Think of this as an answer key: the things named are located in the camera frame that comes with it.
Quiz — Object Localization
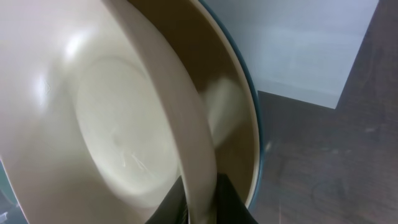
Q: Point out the beige plate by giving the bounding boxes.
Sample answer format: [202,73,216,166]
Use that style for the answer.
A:
[1,0,216,223]
[130,0,260,207]

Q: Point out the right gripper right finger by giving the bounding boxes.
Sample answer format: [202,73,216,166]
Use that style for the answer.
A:
[215,173,258,224]

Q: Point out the white label in bin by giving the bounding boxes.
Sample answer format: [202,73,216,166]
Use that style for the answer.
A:
[207,0,378,108]

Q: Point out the blue plate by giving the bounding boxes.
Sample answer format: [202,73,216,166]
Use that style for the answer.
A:
[1,1,264,212]

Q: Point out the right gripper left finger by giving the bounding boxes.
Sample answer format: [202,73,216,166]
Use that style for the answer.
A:
[146,176,189,224]

